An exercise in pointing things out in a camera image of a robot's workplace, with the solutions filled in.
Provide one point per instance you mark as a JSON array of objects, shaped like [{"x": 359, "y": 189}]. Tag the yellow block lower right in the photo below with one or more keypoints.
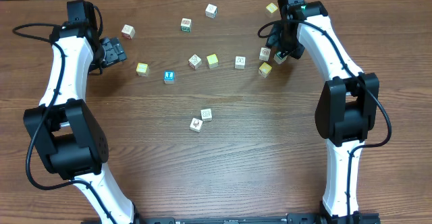
[{"x": 265, "y": 69}]

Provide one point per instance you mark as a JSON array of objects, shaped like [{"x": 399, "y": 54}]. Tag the white block red sides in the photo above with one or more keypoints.
[{"x": 195, "y": 61}]

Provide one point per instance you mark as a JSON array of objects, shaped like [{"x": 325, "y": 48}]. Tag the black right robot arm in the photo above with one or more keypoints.
[{"x": 346, "y": 109}]

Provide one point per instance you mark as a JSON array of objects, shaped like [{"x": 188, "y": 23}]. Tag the yellow framed block left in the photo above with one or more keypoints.
[{"x": 142, "y": 69}]

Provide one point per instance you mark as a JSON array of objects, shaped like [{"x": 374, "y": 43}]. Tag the blue block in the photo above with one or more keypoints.
[
  {"x": 206, "y": 114},
  {"x": 169, "y": 77}
]

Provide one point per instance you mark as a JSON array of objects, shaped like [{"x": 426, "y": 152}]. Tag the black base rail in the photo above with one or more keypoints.
[{"x": 288, "y": 219}]

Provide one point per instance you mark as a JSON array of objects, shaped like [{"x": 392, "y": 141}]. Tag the yellow block top right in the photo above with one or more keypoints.
[{"x": 271, "y": 10}]

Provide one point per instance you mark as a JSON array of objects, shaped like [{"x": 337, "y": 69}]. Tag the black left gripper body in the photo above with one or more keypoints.
[{"x": 113, "y": 52}]

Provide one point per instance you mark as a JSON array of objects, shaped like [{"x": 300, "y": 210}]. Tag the white block top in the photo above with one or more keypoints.
[{"x": 211, "y": 11}]

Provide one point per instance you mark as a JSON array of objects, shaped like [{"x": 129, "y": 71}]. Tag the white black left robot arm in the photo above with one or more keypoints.
[{"x": 68, "y": 146}]

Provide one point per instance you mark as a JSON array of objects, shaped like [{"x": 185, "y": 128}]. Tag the green sided block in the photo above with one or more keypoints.
[{"x": 186, "y": 25}]

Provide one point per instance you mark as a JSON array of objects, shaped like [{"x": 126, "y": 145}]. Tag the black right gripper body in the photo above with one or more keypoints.
[{"x": 283, "y": 44}]

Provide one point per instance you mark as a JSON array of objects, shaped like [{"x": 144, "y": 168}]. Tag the white block right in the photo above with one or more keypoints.
[{"x": 264, "y": 54}]

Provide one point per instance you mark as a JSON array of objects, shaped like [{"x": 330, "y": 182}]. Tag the white block red side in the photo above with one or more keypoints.
[{"x": 128, "y": 31}]

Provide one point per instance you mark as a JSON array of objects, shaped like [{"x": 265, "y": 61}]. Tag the white block centre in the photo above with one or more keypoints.
[{"x": 240, "y": 62}]

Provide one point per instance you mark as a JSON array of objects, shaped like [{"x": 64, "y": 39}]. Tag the green top block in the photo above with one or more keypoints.
[{"x": 279, "y": 58}]

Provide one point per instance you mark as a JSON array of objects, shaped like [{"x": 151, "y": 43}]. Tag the acorn wooden block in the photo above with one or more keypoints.
[{"x": 196, "y": 125}]

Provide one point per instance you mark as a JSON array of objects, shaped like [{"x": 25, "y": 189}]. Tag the yellow top block centre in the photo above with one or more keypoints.
[{"x": 212, "y": 61}]

